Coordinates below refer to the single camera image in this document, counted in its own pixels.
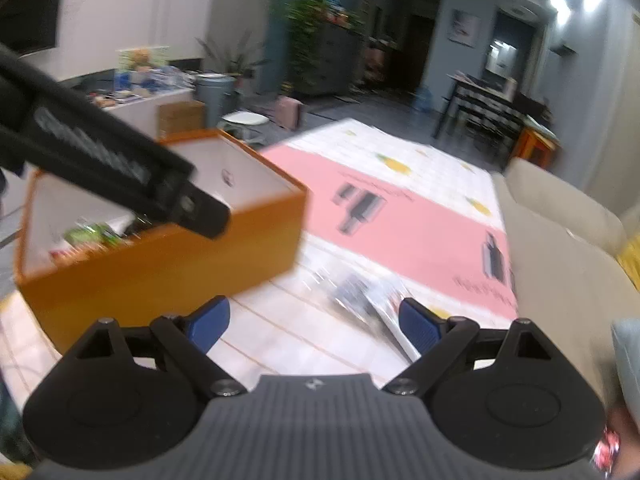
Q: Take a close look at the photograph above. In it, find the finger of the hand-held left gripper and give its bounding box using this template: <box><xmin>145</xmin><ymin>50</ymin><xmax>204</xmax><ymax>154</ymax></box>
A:
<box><xmin>172</xmin><ymin>183</ymin><xmax>232</xmax><ymax>241</ymax></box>

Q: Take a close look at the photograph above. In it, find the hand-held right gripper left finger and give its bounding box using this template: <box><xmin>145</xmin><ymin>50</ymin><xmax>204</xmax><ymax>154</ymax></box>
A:
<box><xmin>75</xmin><ymin>296</ymin><xmax>248</xmax><ymax>398</ymax></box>

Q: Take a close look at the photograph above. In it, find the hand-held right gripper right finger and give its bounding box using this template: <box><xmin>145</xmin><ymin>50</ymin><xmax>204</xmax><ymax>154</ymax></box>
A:
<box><xmin>382</xmin><ymin>297</ymin><xmax>553</xmax><ymax>395</ymax></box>

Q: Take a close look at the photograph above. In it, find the orange cardboard box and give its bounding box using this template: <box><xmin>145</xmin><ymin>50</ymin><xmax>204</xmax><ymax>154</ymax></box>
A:
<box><xmin>15</xmin><ymin>129</ymin><xmax>308</xmax><ymax>356</ymax></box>

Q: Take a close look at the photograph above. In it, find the white grey snack packet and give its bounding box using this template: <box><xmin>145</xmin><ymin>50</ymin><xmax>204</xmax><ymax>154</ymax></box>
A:
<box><xmin>325</xmin><ymin>272</ymin><xmax>426</xmax><ymax>361</ymax></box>

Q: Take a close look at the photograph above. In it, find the small green snack packet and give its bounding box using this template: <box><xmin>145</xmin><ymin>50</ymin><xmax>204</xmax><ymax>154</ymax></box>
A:
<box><xmin>64</xmin><ymin>222</ymin><xmax>132</xmax><ymax>250</ymax></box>

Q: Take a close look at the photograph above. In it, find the brown cardboard box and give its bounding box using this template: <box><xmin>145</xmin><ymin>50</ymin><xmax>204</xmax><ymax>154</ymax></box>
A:
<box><xmin>157</xmin><ymin>101</ymin><xmax>207</xmax><ymax>140</ymax></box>

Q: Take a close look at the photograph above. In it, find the plush toy picture card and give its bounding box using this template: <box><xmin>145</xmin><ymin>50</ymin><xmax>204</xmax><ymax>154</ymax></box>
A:
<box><xmin>116</xmin><ymin>46</ymin><xmax>171</xmax><ymax>78</ymax></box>

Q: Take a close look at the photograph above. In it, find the white round stool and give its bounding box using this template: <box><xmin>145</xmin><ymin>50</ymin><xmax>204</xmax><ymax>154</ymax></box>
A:
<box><xmin>220</xmin><ymin>111</ymin><xmax>271</xmax><ymax>148</ymax></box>

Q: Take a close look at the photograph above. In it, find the printed pink white tablecloth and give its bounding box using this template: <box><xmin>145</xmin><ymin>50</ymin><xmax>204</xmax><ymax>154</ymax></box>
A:
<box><xmin>0</xmin><ymin>119</ymin><xmax>521</xmax><ymax>406</ymax></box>

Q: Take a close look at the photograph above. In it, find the grey trash can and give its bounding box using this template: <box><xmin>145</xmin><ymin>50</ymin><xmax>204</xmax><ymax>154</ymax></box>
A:
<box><xmin>194</xmin><ymin>72</ymin><xmax>237</xmax><ymax>128</ymax></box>

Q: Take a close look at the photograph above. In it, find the pink bag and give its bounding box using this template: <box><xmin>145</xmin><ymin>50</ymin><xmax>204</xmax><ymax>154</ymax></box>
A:
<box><xmin>275</xmin><ymin>96</ymin><xmax>305</xmax><ymax>131</ymax></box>

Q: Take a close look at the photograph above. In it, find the beige sofa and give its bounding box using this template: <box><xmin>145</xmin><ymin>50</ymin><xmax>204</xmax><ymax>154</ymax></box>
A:
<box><xmin>492</xmin><ymin>157</ymin><xmax>640</xmax><ymax>411</ymax></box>

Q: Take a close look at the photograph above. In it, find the black television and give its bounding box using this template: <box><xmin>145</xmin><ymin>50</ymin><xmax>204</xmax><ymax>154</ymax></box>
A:
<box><xmin>0</xmin><ymin>0</ymin><xmax>68</xmax><ymax>56</ymax></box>

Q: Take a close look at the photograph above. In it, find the dark leafy potted plant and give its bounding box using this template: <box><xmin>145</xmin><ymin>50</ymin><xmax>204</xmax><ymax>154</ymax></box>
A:
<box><xmin>195</xmin><ymin>35</ymin><xmax>271</xmax><ymax>78</ymax></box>

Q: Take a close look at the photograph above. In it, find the dark dresser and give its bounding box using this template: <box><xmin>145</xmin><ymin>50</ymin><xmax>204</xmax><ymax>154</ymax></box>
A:
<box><xmin>305</xmin><ymin>22</ymin><xmax>368</xmax><ymax>98</ymax></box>

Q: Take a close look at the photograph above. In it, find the light blue cushion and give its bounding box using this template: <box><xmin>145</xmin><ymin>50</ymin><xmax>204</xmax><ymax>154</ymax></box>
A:
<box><xmin>611</xmin><ymin>317</ymin><xmax>640</xmax><ymax>411</ymax></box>

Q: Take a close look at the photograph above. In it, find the tall green plant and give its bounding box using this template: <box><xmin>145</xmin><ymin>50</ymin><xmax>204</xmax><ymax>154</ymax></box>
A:
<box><xmin>282</xmin><ymin>0</ymin><xmax>366</xmax><ymax>96</ymax></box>

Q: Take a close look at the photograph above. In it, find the dark dining chair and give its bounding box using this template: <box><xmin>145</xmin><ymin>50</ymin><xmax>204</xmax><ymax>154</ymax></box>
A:
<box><xmin>462</xmin><ymin>105</ymin><xmax>521</xmax><ymax>161</ymax></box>

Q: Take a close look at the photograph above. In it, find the yellow cushion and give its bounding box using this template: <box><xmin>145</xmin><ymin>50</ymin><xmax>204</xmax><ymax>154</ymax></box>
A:
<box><xmin>617</xmin><ymin>237</ymin><xmax>640</xmax><ymax>291</ymax></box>

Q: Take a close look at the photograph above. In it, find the orange stool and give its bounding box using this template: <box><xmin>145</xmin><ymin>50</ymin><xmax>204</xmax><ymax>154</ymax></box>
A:
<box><xmin>517</xmin><ymin>125</ymin><xmax>558</xmax><ymax>166</ymax></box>

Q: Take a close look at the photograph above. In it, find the blue water jug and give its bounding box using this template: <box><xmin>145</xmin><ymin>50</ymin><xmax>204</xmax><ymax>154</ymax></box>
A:
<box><xmin>412</xmin><ymin>85</ymin><xmax>435</xmax><ymax>113</ymax></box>

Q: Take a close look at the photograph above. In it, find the dark dining table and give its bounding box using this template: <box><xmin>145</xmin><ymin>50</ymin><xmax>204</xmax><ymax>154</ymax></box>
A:
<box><xmin>432</xmin><ymin>74</ymin><xmax>526</xmax><ymax>146</ymax></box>

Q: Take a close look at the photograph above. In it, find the framed wall picture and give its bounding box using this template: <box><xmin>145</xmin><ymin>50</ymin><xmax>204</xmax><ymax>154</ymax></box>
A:
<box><xmin>447</xmin><ymin>8</ymin><xmax>482</xmax><ymax>48</ymax></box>

